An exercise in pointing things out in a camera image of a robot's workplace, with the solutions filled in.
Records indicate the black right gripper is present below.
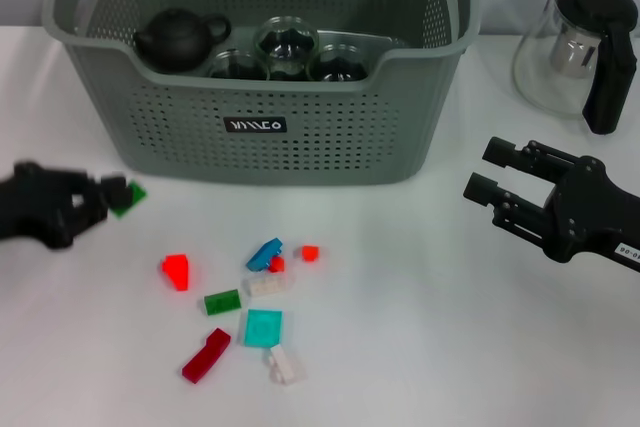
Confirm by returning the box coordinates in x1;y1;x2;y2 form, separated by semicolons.
462;136;640;273

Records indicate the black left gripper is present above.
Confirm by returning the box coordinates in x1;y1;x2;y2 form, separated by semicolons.
0;161;129;251

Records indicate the small green toy brick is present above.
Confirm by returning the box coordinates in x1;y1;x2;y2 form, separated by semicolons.
108;180;149;219

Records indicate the orange-red sloped toy brick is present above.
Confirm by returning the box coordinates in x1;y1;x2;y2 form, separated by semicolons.
160;254;194;293

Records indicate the dark red long brick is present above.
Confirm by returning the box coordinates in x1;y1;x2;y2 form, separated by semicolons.
180;327;232;386

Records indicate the glass teacup black base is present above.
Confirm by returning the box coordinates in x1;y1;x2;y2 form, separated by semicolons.
252;16;320;82
207;48;264;81
307;43;371;83

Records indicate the grey perforated storage basket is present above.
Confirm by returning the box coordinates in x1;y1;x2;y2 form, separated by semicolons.
42;0;484;186

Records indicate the blue toy brick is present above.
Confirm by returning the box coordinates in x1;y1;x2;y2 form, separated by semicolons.
244;238;284;273

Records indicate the black clay teapot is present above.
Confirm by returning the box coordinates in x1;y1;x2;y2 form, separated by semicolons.
132;7;233;73

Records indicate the white flat toy brick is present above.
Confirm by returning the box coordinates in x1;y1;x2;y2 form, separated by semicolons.
242;274;293;297

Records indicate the teal square toy plate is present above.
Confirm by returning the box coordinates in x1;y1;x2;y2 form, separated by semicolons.
242;309;284;350

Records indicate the white studded toy brick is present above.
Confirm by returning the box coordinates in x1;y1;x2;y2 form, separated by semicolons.
266;345;305;385

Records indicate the glass teapot black handle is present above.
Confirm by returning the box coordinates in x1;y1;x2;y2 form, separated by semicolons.
510;0;640;136

